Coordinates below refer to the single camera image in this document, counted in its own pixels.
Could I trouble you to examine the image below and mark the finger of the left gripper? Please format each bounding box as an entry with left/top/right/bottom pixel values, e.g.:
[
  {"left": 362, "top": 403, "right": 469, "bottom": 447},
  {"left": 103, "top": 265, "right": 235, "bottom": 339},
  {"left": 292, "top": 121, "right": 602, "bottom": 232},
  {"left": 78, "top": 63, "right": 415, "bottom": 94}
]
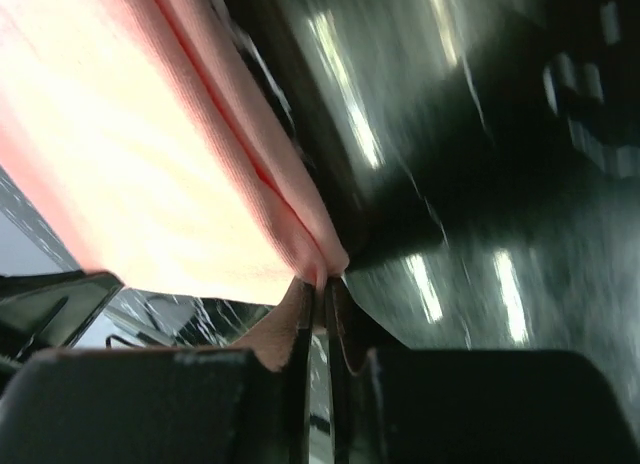
[{"left": 1, "top": 271, "right": 124, "bottom": 369}]

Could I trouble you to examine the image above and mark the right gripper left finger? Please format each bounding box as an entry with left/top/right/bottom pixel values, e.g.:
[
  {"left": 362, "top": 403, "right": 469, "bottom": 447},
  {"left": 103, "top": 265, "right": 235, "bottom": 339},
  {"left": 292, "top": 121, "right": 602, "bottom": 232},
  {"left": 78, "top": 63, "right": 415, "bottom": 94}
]
[{"left": 1, "top": 281, "right": 314, "bottom": 463}]

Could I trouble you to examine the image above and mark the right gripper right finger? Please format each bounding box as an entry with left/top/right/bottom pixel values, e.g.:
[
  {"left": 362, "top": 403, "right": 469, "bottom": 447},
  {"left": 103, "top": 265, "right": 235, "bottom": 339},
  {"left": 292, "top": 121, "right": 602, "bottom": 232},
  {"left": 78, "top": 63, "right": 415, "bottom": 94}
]
[{"left": 324, "top": 279, "right": 639, "bottom": 463}]

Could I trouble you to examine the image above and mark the salmon pink t shirt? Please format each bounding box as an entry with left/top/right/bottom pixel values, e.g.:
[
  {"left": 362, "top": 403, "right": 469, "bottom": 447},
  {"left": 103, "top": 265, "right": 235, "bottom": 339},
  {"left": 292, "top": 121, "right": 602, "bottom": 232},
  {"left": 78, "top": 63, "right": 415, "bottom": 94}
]
[{"left": 0, "top": 0, "right": 351, "bottom": 305}]

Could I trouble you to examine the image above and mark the black marbled table mat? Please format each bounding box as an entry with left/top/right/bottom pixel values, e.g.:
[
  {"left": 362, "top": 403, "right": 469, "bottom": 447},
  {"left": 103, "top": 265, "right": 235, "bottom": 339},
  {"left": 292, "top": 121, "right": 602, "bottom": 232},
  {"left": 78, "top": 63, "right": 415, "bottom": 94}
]
[{"left": 0, "top": 0, "right": 640, "bottom": 355}]

